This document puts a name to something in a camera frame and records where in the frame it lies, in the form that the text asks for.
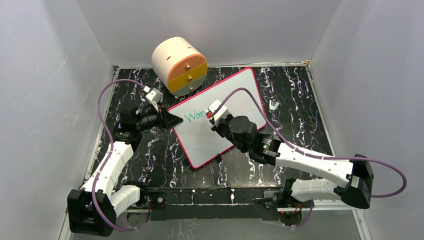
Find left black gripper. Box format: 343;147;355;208
136;103;183;133

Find pink framed whiteboard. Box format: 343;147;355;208
168;67;267;169

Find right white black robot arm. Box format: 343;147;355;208
209;114;374;209

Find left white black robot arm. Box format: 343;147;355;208
67;102;184;237

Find cream cylindrical drawer box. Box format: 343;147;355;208
151;36;208;97

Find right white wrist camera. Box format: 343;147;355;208
206;99;231;126

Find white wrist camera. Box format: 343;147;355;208
145;88;163;107
206;99;231;126

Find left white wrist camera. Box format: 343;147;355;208
145;88;163;107

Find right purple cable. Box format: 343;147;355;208
210;87;408;229

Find purple cable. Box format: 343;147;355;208
210;87;408;229
91;78;152;233

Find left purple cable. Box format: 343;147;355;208
91;78;152;233

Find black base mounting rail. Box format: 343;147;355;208
124;187;308;224

